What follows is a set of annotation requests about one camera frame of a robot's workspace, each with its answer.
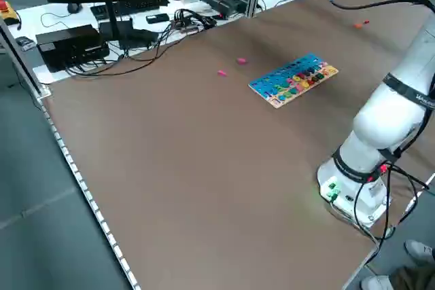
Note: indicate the pink number one piece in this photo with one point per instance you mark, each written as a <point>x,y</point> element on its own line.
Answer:
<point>222,73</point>

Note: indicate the black computer mouse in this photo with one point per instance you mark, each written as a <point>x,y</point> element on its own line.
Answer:
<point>74,7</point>

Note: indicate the person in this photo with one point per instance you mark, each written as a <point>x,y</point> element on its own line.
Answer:
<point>418,249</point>

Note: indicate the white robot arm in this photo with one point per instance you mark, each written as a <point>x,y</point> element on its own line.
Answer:
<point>380,123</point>

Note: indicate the black keyboard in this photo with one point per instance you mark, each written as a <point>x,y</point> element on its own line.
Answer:
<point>136,6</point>

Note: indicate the small grey desk device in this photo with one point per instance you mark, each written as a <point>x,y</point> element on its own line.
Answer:
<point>25,42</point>

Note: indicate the pink rectangular block piece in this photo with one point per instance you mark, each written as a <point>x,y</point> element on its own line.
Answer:
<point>241,61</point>

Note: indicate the black monitor stand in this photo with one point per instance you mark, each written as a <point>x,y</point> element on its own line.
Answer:
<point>110,15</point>

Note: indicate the red emergency stop button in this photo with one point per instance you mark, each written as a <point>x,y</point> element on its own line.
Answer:
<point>7,9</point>

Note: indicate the blue wooden toy board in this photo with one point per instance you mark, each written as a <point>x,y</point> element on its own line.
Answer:
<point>282,76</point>

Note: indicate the small black handheld device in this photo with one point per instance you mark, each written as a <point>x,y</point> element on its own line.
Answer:
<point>157,18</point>

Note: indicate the aluminium table edge rail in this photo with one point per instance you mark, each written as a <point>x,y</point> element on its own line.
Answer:
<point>88,195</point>

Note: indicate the large black electronics box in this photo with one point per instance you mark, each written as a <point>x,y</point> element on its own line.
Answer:
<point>68,45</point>

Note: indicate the aluminium corner frame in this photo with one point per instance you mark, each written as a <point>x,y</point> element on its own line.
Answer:
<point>23,66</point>

